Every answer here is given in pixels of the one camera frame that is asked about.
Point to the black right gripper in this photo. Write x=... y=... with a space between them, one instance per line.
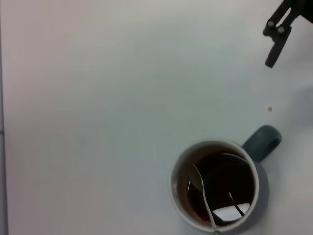
x=306 y=8

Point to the grey ceramic mug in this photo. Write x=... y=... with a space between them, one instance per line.
x=264 y=143

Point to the dark brown coffee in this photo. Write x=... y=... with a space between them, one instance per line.
x=227 y=176

